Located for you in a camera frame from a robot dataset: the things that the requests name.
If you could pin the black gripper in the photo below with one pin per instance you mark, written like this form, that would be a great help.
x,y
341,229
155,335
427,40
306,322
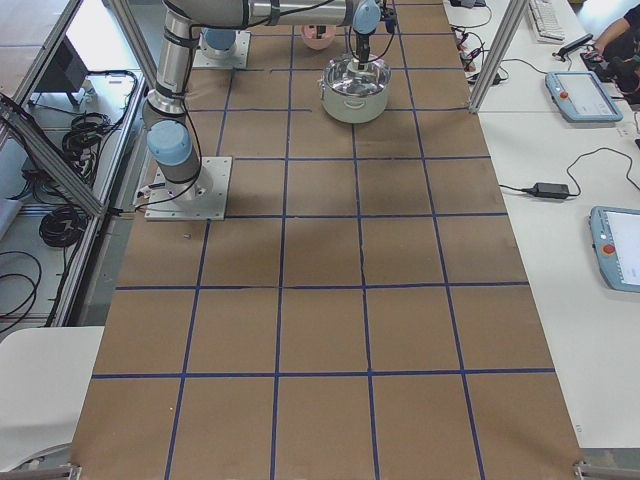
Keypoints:
x,y
362,46

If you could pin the glass pot lid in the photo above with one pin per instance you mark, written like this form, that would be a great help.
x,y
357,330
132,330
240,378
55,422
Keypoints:
x,y
344,75

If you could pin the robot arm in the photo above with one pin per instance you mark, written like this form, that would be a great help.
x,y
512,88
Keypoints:
x,y
254,41

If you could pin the pale green electric pot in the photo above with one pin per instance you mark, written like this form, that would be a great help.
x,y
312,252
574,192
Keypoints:
x,y
353,110

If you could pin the pink bowl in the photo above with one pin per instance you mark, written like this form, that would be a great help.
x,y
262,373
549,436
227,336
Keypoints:
x,y
318,37

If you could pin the white keyboard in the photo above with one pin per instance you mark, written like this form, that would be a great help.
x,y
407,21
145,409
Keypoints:
x,y
544,23

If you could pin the blue teach pendant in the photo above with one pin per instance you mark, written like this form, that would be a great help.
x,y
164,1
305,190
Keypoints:
x,y
581,98
615,234

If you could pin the black power adapter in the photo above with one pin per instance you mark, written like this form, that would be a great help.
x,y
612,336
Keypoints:
x,y
548,190

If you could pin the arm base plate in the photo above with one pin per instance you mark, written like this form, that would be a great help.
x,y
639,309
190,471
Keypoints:
x,y
206,199
222,49

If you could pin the aluminium frame post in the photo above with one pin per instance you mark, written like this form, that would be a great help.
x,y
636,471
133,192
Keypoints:
x,y
499,46

